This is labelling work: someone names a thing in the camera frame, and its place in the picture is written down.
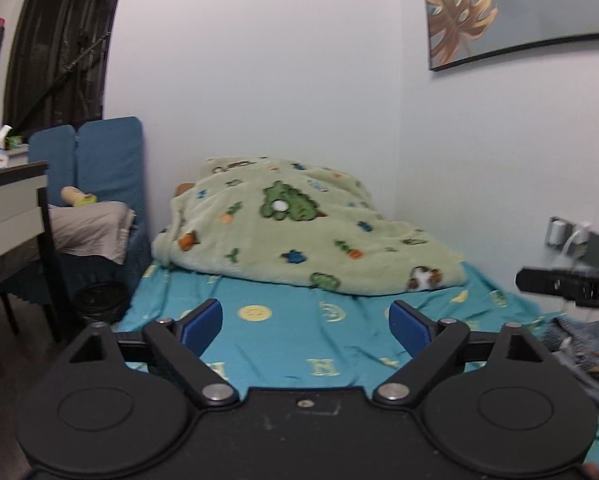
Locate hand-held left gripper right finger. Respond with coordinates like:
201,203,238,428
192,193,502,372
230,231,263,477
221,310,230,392
373,300,550,403

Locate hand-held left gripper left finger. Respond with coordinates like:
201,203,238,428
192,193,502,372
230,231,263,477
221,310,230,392
68,298,240,407

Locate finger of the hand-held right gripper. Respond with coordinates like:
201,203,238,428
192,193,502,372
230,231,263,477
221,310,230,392
515,266,599,310

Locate light blue denim jeans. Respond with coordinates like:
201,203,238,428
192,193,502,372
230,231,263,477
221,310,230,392
539,315,599,416

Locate white plug charger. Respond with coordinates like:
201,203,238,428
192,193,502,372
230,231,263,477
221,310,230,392
569,221,593,247

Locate teal smiley print bed sheet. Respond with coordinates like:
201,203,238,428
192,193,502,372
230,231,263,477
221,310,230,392
116,260,599,466

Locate black round object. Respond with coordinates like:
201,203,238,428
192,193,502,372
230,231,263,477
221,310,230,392
72,282,130,323

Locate green cartoon print blanket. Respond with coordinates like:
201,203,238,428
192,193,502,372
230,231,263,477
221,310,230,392
152,156,467,295

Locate beige pillow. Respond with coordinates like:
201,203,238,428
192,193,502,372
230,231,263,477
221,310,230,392
48,202,136,265

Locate large blue headboard cushion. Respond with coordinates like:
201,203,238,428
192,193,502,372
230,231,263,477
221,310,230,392
74,116,147,261

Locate yellow plush toy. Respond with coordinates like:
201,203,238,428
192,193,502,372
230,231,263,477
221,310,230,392
60,186,97,208

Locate white desk with dark top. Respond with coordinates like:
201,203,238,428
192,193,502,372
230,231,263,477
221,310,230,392
0,161,50,306

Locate small blue headboard cushion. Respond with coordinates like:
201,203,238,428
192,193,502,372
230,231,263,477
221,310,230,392
28,126,77,206

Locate dark window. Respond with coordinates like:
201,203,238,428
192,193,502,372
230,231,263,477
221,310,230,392
3,0,130,133

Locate framed leaf wall picture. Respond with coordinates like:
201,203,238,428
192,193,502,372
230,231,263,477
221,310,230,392
421,0,599,72

